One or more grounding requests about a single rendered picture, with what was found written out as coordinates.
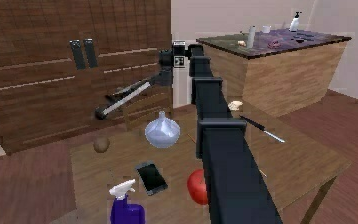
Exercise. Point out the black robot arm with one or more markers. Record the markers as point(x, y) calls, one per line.
point(233, 173)

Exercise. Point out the small black flat object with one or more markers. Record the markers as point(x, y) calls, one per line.
point(300, 40)

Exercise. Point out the small pale lump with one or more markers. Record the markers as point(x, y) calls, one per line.
point(242, 43)

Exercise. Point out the red tomato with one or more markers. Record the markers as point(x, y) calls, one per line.
point(197, 188)

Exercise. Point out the crumpled white paper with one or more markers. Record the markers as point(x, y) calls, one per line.
point(235, 105)

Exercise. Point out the white soap dispenser bottle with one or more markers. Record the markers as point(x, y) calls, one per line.
point(294, 24)

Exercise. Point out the white cup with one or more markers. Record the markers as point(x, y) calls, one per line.
point(266, 29)

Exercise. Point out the grey cylinder bottle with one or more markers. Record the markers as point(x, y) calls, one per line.
point(251, 37)

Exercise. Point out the clear glass jar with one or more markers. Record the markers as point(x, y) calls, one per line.
point(162, 132)

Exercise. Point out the dark brown wooden cabinet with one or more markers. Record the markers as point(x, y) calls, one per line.
point(37, 83)

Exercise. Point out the brown wooden table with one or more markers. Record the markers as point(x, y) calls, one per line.
point(297, 166)

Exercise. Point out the black smartphone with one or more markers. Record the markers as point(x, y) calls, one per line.
point(152, 178)

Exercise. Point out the pink round dish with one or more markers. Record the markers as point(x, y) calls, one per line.
point(275, 44)

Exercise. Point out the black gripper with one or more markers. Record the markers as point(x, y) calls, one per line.
point(165, 71)

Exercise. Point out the wooden counter with dark top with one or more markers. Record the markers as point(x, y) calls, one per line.
point(287, 76)

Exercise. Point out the purple spray bottle white nozzle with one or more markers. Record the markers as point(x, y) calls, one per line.
point(127, 211)

